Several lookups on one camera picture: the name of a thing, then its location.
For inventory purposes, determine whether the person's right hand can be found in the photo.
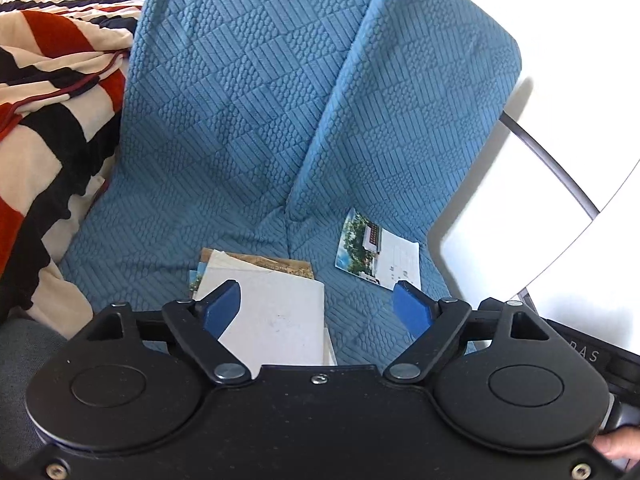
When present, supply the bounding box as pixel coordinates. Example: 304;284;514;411
595;425;640;472

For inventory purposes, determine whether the photo cover notebook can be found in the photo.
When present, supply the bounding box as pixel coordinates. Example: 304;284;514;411
189;259;208;302
199;247;281;291
334;207;423;292

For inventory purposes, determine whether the dark grey cloth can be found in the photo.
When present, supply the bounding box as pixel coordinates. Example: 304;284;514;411
0;317;68;466

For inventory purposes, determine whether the black metal rod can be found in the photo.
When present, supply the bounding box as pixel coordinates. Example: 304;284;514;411
500;112;601;217

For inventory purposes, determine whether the striped blanket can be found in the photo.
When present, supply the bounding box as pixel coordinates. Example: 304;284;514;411
0;0;156;341

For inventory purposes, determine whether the white table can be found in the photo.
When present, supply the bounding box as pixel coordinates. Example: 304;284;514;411
434;72;598;301

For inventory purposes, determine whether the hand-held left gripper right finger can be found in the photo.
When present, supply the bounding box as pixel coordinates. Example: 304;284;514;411
384;281;566;382

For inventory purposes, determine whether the white paper booklet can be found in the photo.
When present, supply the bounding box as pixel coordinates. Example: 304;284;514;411
219;270;327;367

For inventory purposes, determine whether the blue textured sofa cover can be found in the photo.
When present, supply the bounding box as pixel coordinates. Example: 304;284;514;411
57;0;523;366

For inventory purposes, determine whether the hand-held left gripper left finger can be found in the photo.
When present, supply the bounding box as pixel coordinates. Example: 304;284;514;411
85;280;253;386

